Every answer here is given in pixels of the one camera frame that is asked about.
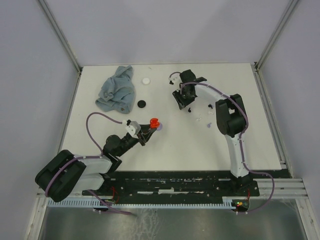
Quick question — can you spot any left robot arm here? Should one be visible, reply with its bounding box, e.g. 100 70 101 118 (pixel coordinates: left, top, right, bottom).
35 118 161 203

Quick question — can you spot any aluminium frame rail right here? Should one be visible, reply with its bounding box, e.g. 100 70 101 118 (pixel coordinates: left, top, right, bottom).
253 61 305 181

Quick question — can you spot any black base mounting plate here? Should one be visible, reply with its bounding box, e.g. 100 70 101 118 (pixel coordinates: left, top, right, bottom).
94 171 260 204

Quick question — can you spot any orange earbud charging case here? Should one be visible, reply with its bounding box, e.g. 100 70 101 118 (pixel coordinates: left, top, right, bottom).
149 117 161 129

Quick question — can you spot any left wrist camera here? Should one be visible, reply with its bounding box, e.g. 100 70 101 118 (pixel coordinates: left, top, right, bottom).
125 120 141 138

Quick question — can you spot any blue crumpled cloth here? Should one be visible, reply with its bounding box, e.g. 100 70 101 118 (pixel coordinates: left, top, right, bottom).
95 65 136 114

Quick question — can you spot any purple earbud charging case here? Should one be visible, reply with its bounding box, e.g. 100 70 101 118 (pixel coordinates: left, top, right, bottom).
156 122 163 131

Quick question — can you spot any black earbud charging case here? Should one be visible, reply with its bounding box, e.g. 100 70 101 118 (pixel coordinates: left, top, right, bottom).
137 100 147 109

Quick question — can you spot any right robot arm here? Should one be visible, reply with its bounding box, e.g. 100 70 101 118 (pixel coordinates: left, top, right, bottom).
172 69 249 196

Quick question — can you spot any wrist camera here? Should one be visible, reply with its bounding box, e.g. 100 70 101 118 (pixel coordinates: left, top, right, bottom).
168 76 180 85
125 120 141 138

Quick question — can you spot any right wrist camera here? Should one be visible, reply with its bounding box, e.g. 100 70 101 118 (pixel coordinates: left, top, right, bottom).
168 76 180 85

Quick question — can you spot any aluminium frame rail left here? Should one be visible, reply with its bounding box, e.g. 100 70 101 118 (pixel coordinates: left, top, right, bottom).
36 0 82 73

